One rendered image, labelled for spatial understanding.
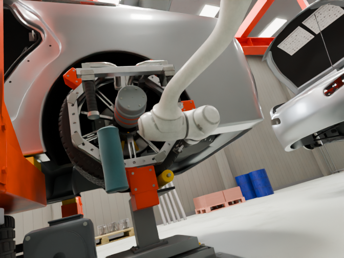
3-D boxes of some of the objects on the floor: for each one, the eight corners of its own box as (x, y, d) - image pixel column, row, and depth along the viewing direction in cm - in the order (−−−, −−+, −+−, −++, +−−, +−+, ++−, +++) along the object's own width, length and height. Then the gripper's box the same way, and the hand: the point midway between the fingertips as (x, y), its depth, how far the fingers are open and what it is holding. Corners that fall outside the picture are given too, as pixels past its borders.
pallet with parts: (129, 234, 588) (126, 218, 600) (138, 234, 507) (135, 216, 519) (71, 251, 528) (69, 233, 540) (70, 254, 447) (68, 233, 459)
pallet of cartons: (228, 205, 743) (223, 190, 758) (248, 201, 662) (242, 185, 676) (193, 215, 684) (189, 199, 698) (210, 212, 602) (205, 194, 617)
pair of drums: (254, 197, 793) (245, 174, 818) (278, 192, 700) (268, 167, 726) (238, 201, 763) (231, 177, 788) (262, 197, 670) (252, 170, 696)
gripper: (191, 151, 95) (175, 165, 116) (204, 128, 101) (187, 145, 122) (176, 142, 95) (163, 157, 116) (190, 119, 101) (175, 137, 122)
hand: (177, 149), depth 116 cm, fingers closed
